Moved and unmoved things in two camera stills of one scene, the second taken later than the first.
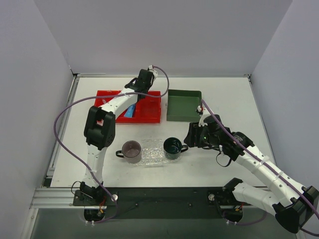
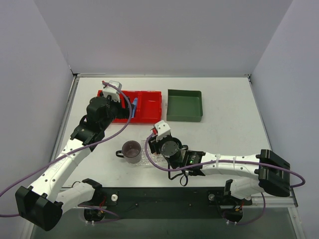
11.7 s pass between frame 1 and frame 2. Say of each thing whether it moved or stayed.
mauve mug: stayed
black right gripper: moved
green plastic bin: stayed
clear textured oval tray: stayed
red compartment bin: stayed
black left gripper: moved
